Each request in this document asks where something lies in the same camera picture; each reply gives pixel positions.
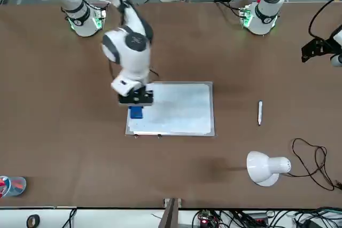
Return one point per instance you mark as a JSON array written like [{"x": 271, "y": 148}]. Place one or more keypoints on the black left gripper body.
[{"x": 327, "y": 47}]

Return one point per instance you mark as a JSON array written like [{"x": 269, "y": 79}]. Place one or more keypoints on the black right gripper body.
[{"x": 136, "y": 97}]

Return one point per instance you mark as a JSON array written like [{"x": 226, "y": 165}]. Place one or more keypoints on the blue whiteboard eraser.
[{"x": 136, "y": 113}]

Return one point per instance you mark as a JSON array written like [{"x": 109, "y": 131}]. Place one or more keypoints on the white whiteboard marker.
[{"x": 259, "y": 113}]

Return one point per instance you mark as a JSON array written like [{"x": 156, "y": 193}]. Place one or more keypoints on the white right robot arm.
[{"x": 128, "y": 51}]

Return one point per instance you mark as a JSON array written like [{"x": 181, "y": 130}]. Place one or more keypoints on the silver framed whiteboard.
[{"x": 181, "y": 110}]

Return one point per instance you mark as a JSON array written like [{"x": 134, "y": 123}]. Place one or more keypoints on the orange marker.
[{"x": 18, "y": 184}]

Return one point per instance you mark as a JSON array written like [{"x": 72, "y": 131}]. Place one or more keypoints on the red marker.
[{"x": 2, "y": 184}]

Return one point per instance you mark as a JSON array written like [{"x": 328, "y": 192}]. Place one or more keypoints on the white desk lamp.
[{"x": 264, "y": 168}]

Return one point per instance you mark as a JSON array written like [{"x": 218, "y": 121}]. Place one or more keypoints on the green circuit board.
[{"x": 205, "y": 218}]

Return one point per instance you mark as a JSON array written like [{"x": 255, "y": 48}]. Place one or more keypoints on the clear plastic pen cup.
[{"x": 16, "y": 186}]

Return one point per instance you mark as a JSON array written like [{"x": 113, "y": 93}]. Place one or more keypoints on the black tape roll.
[{"x": 33, "y": 220}]

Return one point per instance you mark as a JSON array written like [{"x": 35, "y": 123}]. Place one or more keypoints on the black power strip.
[{"x": 257, "y": 217}]

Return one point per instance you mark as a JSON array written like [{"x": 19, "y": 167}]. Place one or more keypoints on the aluminium frame post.
[{"x": 171, "y": 214}]

